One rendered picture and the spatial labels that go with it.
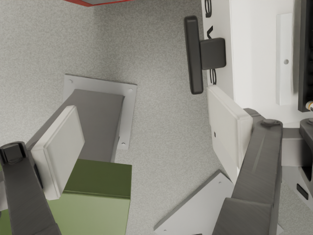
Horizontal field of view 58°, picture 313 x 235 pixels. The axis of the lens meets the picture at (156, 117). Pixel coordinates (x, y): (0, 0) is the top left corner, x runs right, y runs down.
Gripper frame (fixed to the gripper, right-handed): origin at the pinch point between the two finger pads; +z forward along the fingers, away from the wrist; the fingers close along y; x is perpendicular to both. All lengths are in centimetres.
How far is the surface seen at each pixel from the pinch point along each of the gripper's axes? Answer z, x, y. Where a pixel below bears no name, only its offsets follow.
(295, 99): 17.1, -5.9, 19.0
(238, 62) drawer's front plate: 7.9, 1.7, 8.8
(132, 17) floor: 101, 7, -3
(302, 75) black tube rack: 13.9, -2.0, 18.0
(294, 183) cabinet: 58, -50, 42
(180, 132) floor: 100, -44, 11
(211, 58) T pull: 9.6, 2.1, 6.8
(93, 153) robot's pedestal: 42.3, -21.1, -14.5
